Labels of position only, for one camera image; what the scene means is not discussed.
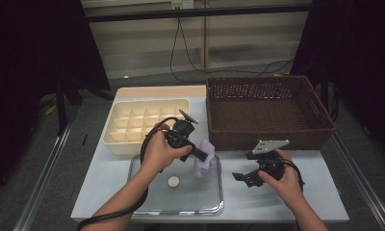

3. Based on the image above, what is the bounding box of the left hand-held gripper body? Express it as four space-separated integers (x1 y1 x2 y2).
163 108 200 151

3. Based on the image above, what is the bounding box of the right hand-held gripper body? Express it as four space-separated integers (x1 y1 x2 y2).
245 139 292 181

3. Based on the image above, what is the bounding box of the lavender sock pair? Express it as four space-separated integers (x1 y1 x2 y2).
192 139 217 178

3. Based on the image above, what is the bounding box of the brown woven basket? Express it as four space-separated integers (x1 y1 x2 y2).
205 75 337 152

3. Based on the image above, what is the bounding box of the cream divided organizer box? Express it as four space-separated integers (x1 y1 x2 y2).
102 98 191 154

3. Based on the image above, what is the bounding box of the person's left hand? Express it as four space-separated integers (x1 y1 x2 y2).
141 122 194 175

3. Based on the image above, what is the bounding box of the person's right hand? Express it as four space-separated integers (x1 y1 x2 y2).
257 148 306 212

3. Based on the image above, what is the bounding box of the round white disc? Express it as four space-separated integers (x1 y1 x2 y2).
167 175 181 189

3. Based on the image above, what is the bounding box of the metal tray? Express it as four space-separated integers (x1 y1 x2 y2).
126 153 224 217

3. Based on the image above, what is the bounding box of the black stand leg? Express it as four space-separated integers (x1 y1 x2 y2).
54 80 115 136

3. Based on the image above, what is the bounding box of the black horizontal bar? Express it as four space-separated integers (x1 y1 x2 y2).
84 3 314 23

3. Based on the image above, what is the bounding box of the black curtain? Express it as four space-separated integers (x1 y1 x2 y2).
290 0 385 162
0 0 112 203

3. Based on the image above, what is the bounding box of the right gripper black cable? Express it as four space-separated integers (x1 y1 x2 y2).
281 158 306 193

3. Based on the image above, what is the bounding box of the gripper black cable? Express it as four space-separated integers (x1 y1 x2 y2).
75 116 180 231
281 158 306 193

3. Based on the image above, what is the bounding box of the thin black wall cable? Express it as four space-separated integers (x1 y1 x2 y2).
169 17 295 83

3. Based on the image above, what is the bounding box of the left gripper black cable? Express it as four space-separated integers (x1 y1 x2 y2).
75 116 180 231

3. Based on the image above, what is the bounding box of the metal floor rail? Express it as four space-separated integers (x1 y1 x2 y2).
328 131 385 231
12 109 83 231

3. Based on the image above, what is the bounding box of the white wall socket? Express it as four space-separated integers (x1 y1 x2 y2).
170 0 194 10

